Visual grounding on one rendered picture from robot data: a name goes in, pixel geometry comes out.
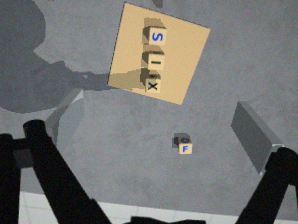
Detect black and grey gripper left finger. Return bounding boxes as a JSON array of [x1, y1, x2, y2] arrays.
[[0, 88, 112, 224]]

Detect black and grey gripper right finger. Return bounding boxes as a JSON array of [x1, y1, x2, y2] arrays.
[[231, 101, 298, 224]]

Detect tan flat mat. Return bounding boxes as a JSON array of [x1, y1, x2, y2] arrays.
[[108, 3, 210, 105]]

